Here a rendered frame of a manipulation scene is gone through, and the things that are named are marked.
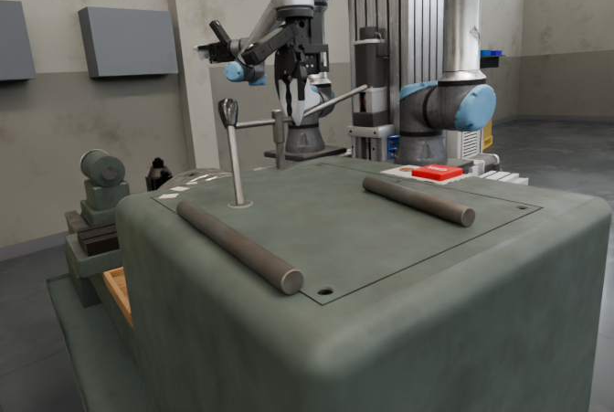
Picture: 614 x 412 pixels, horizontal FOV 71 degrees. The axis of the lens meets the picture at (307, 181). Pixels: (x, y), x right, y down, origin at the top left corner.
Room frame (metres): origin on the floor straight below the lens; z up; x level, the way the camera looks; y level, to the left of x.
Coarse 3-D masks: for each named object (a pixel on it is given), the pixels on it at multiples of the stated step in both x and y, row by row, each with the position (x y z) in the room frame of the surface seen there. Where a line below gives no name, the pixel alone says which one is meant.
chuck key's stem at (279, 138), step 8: (272, 112) 0.82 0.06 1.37; (280, 112) 0.82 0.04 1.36; (280, 120) 0.82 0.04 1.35; (272, 128) 0.83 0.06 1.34; (280, 128) 0.82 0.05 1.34; (280, 136) 0.82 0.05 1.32; (280, 144) 0.82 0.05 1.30; (280, 152) 0.82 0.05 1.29; (280, 160) 0.82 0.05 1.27; (280, 168) 0.82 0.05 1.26
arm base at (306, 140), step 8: (288, 128) 1.59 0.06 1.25; (296, 128) 1.54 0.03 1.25; (304, 128) 1.54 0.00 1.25; (312, 128) 1.55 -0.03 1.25; (288, 136) 1.57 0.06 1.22; (296, 136) 1.54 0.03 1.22; (304, 136) 1.54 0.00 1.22; (312, 136) 1.54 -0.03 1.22; (320, 136) 1.57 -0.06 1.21; (288, 144) 1.55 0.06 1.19; (296, 144) 1.53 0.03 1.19; (304, 144) 1.54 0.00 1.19; (312, 144) 1.53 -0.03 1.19; (320, 144) 1.55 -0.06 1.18; (288, 152) 1.55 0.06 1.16; (296, 152) 1.53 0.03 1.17; (304, 152) 1.52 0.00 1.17; (312, 152) 1.53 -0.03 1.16
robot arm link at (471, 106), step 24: (456, 0) 1.08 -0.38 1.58; (480, 0) 1.08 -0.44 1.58; (456, 24) 1.08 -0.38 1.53; (480, 24) 1.09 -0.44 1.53; (456, 48) 1.08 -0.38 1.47; (480, 48) 1.09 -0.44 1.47; (456, 72) 1.08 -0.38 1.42; (480, 72) 1.08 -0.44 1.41; (432, 96) 1.14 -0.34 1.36; (456, 96) 1.07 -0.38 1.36; (480, 96) 1.05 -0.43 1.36; (432, 120) 1.13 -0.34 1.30; (456, 120) 1.06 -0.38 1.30; (480, 120) 1.06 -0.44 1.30
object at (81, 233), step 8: (104, 224) 1.43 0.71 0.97; (112, 224) 1.42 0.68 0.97; (80, 232) 1.37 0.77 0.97; (88, 232) 1.35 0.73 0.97; (96, 232) 1.35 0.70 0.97; (104, 232) 1.34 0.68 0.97; (112, 232) 1.34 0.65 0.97; (80, 240) 1.33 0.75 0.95; (88, 240) 1.27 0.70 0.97; (96, 240) 1.27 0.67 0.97; (104, 240) 1.28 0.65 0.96; (112, 240) 1.29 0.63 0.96; (88, 248) 1.25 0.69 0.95; (96, 248) 1.26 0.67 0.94; (104, 248) 1.27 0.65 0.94; (112, 248) 1.29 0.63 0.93; (88, 256) 1.25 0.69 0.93
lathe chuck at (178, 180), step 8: (200, 168) 0.97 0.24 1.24; (208, 168) 0.97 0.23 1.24; (216, 168) 1.00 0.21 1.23; (176, 176) 0.93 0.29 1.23; (184, 176) 0.92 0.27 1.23; (192, 176) 0.90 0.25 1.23; (200, 176) 0.89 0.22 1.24; (168, 184) 0.91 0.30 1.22; (176, 184) 0.89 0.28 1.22; (184, 184) 0.87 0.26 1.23
